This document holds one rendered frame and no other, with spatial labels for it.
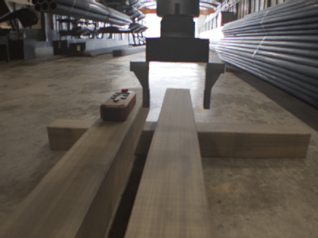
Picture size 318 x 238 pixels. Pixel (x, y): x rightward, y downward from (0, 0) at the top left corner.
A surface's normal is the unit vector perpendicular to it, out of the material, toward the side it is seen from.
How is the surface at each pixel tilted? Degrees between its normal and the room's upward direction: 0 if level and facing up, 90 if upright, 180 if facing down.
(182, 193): 0
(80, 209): 0
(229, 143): 90
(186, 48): 90
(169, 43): 90
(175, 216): 0
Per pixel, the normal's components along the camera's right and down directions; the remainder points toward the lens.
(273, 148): -0.07, 0.32
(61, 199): 0.00, -0.95
